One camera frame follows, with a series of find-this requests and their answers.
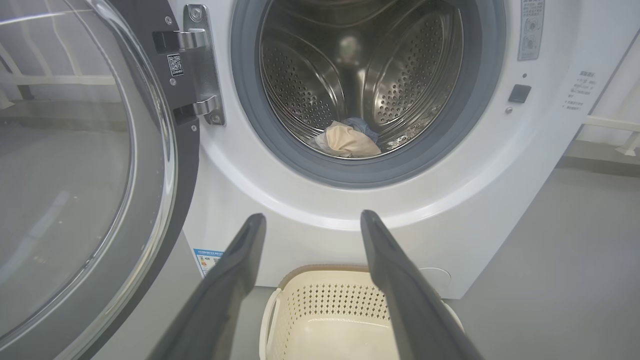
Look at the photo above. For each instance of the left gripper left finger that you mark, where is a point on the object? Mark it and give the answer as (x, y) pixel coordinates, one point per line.
(215, 310)

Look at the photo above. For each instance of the white metal railing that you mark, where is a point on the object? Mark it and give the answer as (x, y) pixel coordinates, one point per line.
(610, 124)

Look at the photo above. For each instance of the blue energy label sticker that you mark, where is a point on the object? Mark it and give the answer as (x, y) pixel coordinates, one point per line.
(206, 260)

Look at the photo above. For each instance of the small printed text label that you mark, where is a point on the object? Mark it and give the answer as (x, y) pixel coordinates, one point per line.
(580, 90)

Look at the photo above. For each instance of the blue bear-print garment beige lining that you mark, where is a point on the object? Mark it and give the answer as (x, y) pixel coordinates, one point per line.
(350, 142)

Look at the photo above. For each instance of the metal door hinge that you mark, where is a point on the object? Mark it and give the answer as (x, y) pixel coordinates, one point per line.
(200, 65)

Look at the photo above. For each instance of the grey warning sticker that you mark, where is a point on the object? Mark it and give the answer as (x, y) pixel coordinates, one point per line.
(531, 30)

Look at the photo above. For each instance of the round white filter cover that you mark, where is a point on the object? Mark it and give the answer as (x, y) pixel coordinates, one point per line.
(437, 280)

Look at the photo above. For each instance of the white front-load washing machine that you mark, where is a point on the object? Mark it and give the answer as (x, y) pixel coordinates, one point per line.
(450, 210)

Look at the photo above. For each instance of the black round glass washer door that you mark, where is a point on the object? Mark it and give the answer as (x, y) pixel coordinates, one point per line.
(186, 165)

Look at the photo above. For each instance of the QR code sticker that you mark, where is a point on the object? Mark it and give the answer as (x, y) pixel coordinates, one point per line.
(175, 65)

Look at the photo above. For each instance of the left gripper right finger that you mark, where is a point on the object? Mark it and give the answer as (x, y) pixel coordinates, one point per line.
(415, 310)

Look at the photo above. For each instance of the cream perforated laundry basket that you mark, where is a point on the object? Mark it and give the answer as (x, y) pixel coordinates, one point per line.
(330, 320)

